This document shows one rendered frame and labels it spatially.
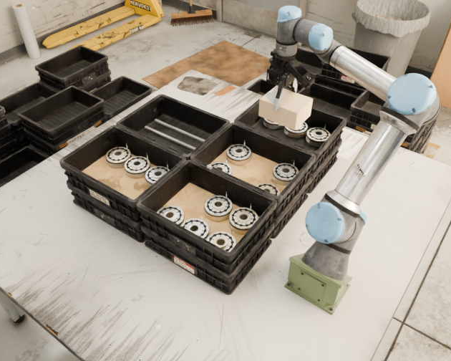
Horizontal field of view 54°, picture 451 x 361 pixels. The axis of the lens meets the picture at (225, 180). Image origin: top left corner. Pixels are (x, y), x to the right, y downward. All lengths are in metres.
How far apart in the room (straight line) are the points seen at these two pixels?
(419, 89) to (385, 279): 0.71
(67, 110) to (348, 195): 2.04
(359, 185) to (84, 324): 0.97
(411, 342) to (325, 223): 1.25
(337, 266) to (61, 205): 1.13
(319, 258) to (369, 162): 0.35
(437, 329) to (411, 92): 1.50
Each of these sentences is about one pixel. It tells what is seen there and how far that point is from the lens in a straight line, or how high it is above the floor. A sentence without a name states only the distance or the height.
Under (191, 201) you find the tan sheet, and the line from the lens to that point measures 1.66.
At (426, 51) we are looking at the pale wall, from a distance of 4.32.
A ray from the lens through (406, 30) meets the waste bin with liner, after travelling 3.70.
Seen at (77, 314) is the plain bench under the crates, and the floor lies 0.70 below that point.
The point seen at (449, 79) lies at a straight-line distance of 4.06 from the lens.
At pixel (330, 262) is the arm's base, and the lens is 1.43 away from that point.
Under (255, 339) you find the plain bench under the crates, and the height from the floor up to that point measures 0.70.
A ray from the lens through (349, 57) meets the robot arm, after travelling 1.54.
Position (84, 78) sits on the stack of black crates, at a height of 0.53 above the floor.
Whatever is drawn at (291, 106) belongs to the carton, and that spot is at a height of 1.12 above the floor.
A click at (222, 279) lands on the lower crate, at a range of 1.50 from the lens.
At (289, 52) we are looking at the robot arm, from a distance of 1.56.
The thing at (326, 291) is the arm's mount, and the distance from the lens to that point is 1.48.
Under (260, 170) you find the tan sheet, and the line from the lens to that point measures 1.79.
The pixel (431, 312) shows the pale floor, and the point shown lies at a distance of 2.56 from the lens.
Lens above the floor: 2.00
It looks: 42 degrees down
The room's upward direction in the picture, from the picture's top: straight up
